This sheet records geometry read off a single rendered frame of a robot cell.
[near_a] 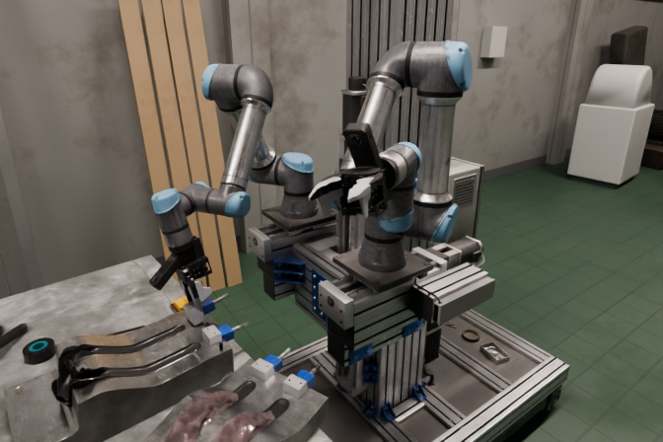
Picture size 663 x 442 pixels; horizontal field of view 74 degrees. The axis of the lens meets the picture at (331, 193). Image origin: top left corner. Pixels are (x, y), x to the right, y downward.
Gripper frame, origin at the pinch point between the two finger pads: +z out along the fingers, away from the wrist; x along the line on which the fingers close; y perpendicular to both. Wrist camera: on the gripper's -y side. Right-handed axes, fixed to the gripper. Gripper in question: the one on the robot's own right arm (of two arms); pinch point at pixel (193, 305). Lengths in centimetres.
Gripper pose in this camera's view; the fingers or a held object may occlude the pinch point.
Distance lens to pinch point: 141.4
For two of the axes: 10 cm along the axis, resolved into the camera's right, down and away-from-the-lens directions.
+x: -6.3, -1.2, 7.7
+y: 7.5, -3.5, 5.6
